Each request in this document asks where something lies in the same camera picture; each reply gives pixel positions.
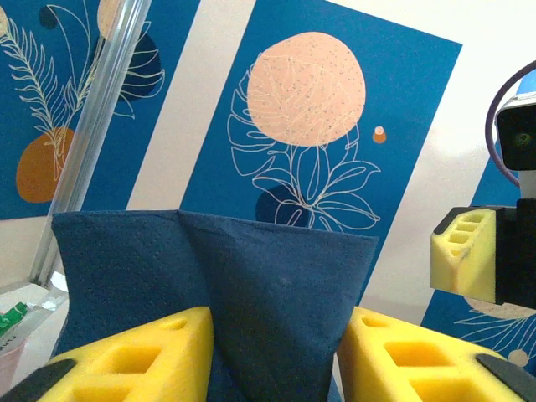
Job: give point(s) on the green wrapped straw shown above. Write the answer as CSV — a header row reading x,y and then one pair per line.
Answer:
x,y
12,320

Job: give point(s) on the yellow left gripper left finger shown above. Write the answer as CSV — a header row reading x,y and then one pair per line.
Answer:
x,y
125,368

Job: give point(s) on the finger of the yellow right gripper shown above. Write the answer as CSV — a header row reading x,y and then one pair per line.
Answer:
x,y
469,255

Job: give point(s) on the blue paper napkin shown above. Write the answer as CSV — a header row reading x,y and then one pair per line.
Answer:
x,y
272,285

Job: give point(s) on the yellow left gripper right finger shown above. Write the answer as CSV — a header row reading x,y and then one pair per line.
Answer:
x,y
419,368

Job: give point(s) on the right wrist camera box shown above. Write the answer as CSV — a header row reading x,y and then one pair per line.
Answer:
x,y
517,138

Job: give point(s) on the clear plastic straws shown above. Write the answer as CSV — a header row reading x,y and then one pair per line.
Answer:
x,y
100,117

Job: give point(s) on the pink straw holder cup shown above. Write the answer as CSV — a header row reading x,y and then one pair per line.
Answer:
x,y
10,364

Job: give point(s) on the white wrapped straw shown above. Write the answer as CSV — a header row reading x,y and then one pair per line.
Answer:
x,y
46,299

